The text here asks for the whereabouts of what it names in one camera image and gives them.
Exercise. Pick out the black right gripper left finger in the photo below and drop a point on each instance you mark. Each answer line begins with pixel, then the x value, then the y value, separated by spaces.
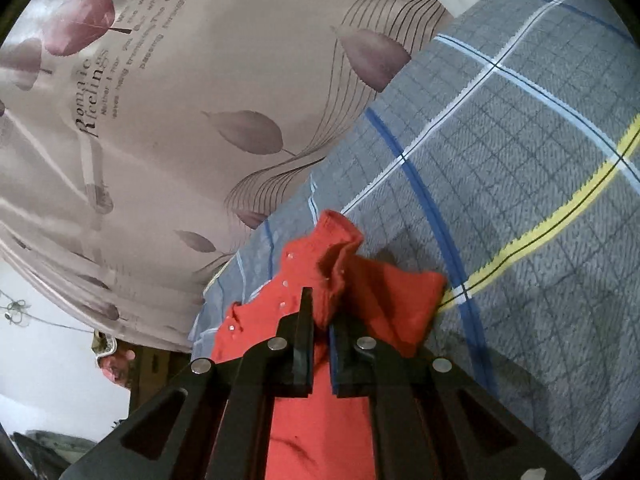
pixel 213 420

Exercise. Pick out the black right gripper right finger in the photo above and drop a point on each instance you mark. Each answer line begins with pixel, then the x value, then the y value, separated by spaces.
pixel 431 420

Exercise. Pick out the red knitted baby sweater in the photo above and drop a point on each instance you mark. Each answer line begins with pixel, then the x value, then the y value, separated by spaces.
pixel 322 436

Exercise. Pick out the brown cardboard box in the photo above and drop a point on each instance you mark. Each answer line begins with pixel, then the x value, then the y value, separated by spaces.
pixel 151 371

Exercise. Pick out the pink patterned cloth bundle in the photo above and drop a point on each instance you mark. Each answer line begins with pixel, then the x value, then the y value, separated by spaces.
pixel 115 358

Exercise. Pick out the grey plaid bed sheet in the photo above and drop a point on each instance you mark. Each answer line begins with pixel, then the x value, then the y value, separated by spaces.
pixel 506 156

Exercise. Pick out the beige leaf print curtain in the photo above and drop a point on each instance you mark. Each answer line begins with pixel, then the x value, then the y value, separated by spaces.
pixel 142 141

